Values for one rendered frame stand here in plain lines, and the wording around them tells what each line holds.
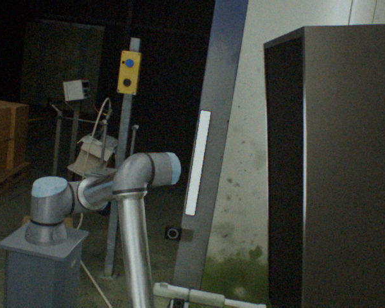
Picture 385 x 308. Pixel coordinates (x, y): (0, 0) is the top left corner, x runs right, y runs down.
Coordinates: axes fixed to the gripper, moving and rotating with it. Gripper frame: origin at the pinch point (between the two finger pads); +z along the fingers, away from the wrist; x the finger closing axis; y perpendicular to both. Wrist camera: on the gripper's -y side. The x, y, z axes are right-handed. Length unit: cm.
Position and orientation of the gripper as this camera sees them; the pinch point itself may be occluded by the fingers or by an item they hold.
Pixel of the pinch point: (180, 298)
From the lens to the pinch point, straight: 178.5
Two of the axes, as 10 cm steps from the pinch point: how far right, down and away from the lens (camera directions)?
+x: 9.9, 1.3, -0.6
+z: 0.9, -2.6, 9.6
